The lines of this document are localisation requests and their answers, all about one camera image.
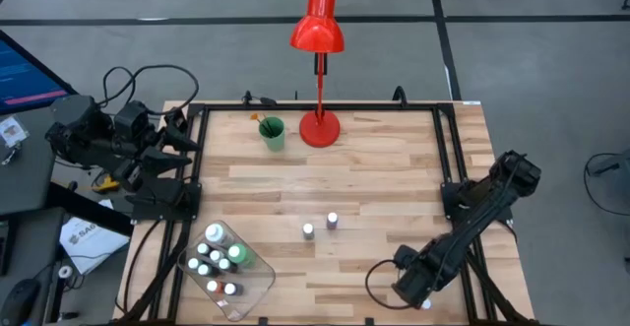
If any black computer mouse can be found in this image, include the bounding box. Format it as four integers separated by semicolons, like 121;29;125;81
0;279;41;326

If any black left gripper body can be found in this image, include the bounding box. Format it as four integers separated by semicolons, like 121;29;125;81
113;99;167;169

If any large green paint bottle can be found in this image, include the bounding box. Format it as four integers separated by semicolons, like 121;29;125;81
226;242;257;269

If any computer monitor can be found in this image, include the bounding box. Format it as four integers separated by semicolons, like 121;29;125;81
0;29;78;116

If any grey desk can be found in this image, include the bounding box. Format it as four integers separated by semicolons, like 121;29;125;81
0;102;69;218

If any red desk lamp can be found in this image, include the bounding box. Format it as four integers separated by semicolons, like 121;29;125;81
288;0;346;149

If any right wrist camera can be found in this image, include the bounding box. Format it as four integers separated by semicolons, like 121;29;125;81
393;244;419;271

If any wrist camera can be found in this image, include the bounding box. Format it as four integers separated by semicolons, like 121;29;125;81
115;161;149;193
393;244;419;271

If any large white paint bottle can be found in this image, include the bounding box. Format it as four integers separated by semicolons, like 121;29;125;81
205;223;233;247

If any clear plastic tray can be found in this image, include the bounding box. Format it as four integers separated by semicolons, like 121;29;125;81
175;220;276;323

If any small clear plastic bag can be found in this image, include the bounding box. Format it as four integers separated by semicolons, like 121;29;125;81
0;115;30;149

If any black desk beam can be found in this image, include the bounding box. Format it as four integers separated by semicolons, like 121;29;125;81
46;181;135;237

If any orange-tipped paintbrush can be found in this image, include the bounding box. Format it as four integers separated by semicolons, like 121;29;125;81
249;112;273;135

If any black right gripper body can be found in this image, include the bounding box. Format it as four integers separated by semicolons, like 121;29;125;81
391;254;447;310

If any white paper booklet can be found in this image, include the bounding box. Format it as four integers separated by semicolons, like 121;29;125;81
58;198;132;276

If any green cup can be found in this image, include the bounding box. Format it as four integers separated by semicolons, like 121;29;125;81
258;115;286;153

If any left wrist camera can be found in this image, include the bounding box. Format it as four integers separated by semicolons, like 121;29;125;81
115;161;149;193

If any black floor cable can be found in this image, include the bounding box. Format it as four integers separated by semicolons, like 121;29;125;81
583;151;630;218

